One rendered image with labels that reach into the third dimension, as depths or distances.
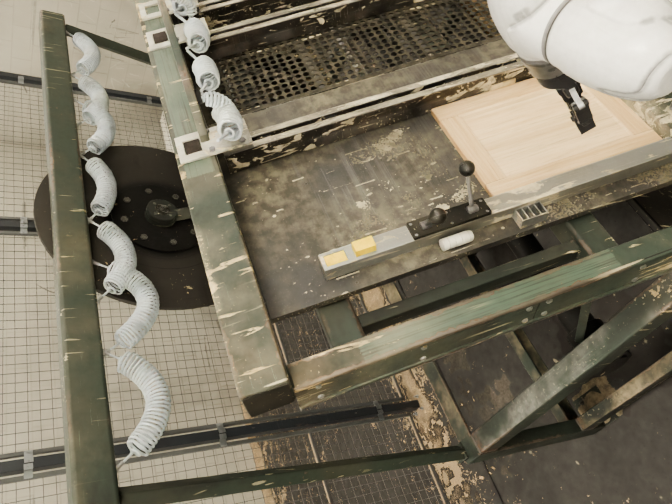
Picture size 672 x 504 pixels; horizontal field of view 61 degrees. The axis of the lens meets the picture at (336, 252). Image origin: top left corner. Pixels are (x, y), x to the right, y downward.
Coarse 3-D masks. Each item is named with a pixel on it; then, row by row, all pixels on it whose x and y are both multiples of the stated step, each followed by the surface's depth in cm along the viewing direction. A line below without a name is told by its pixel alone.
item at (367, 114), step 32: (480, 64) 162; (512, 64) 160; (224, 96) 140; (384, 96) 157; (416, 96) 156; (448, 96) 159; (288, 128) 153; (320, 128) 152; (352, 128) 156; (192, 160) 143; (256, 160) 153
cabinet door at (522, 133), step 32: (480, 96) 162; (512, 96) 160; (544, 96) 160; (608, 96) 157; (448, 128) 155; (480, 128) 154; (512, 128) 153; (544, 128) 152; (576, 128) 151; (608, 128) 150; (640, 128) 149; (480, 160) 147; (512, 160) 146; (544, 160) 146; (576, 160) 144
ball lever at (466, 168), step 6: (462, 162) 128; (468, 162) 128; (462, 168) 128; (468, 168) 127; (474, 168) 128; (462, 174) 129; (468, 174) 128; (468, 180) 130; (468, 186) 131; (468, 192) 131; (474, 204) 133; (468, 210) 133; (474, 210) 133
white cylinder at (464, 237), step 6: (456, 234) 132; (462, 234) 132; (468, 234) 132; (444, 240) 132; (450, 240) 131; (456, 240) 132; (462, 240) 132; (468, 240) 132; (444, 246) 131; (450, 246) 132; (456, 246) 133
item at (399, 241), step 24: (648, 144) 143; (576, 168) 140; (600, 168) 139; (624, 168) 139; (648, 168) 142; (504, 192) 137; (528, 192) 137; (552, 192) 136; (576, 192) 139; (504, 216) 136; (384, 240) 132; (408, 240) 131; (432, 240) 133; (336, 264) 129; (360, 264) 131
